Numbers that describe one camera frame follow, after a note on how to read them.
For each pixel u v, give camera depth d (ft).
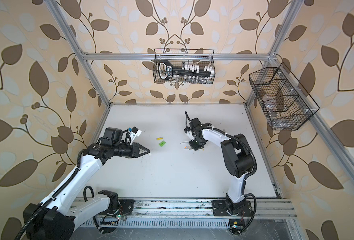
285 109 2.44
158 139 3.33
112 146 1.97
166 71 2.76
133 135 2.32
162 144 3.24
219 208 2.41
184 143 3.24
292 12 2.37
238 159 1.64
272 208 2.48
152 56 2.94
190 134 2.94
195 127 2.57
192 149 3.10
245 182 1.77
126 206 2.43
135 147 2.18
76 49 2.86
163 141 3.26
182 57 2.97
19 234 1.15
